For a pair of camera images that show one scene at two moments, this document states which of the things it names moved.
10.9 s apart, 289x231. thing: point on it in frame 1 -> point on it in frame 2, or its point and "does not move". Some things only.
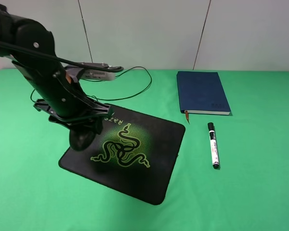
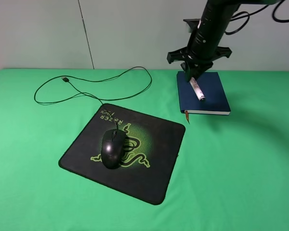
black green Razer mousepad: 136,153 does not move
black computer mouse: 80,140 -> 112,144
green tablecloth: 236,173 does not move
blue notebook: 202,93 does not move
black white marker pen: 215,162 -> 197,88
